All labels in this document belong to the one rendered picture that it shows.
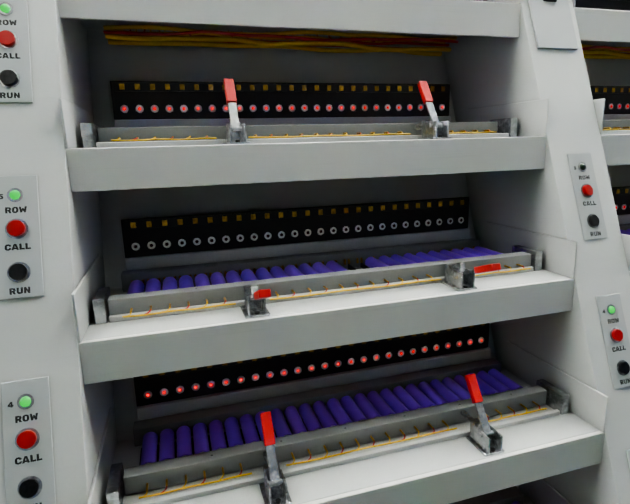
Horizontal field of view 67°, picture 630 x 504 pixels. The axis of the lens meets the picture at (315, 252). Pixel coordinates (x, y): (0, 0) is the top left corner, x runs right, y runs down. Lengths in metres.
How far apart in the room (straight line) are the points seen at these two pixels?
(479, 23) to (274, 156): 0.37
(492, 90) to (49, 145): 0.64
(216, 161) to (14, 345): 0.27
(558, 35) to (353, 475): 0.66
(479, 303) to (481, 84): 0.39
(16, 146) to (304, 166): 0.30
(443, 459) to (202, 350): 0.31
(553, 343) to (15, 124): 0.72
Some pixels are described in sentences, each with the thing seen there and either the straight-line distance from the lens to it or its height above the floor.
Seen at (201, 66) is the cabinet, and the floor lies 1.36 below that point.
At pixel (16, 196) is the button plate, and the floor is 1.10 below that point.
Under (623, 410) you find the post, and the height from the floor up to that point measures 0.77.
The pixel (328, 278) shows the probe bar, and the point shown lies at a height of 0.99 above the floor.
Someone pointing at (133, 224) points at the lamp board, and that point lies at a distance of 0.69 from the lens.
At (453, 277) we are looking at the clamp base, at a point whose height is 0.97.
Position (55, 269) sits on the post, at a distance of 0.53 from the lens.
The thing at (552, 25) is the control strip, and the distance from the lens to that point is 0.83.
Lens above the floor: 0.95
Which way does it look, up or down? 7 degrees up
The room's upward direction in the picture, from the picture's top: 7 degrees counter-clockwise
